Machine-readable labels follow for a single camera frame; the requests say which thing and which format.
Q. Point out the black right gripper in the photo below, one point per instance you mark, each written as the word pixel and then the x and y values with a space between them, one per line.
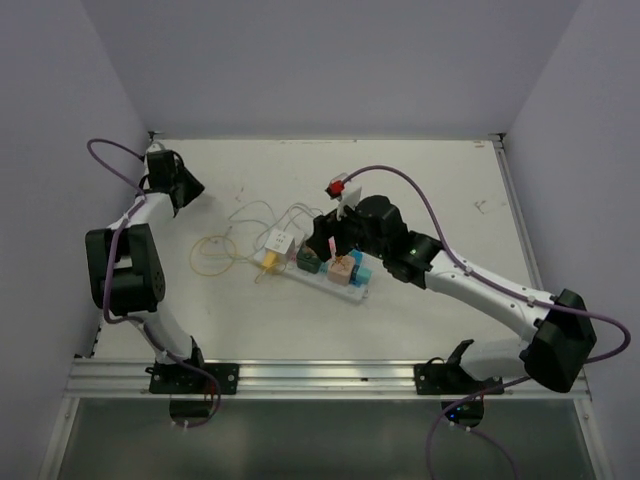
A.
pixel 326 227

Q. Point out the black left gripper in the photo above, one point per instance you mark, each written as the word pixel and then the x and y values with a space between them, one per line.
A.
pixel 194 187

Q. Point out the beige dragon charger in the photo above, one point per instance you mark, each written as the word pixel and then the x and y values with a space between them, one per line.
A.
pixel 340 270

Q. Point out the light blue charger plug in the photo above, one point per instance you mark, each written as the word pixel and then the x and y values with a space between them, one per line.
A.
pixel 360 274

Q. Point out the dark green dragon charger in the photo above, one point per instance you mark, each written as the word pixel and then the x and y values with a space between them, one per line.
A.
pixel 308 261

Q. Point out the white power strip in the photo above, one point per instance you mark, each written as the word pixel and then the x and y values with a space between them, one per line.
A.
pixel 354 293

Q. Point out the white cube socket adapter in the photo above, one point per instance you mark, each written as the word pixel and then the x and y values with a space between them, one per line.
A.
pixel 281 244

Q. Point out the yellow charger plug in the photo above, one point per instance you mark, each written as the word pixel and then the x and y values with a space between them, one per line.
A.
pixel 270 259

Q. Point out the pink charger plug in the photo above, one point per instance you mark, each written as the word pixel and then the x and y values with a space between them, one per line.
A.
pixel 332 247

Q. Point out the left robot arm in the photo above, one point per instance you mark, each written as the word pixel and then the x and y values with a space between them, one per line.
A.
pixel 127 281

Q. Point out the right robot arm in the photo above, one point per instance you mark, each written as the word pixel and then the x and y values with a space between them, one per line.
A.
pixel 421 260

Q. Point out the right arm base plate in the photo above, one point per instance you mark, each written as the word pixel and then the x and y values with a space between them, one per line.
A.
pixel 437 377

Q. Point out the aluminium frame rail right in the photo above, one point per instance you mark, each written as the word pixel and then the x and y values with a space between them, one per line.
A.
pixel 520 220

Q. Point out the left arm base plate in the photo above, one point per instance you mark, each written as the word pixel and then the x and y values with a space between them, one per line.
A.
pixel 175 380

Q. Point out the aluminium front rail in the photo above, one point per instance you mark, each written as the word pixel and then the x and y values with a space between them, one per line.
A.
pixel 254 379

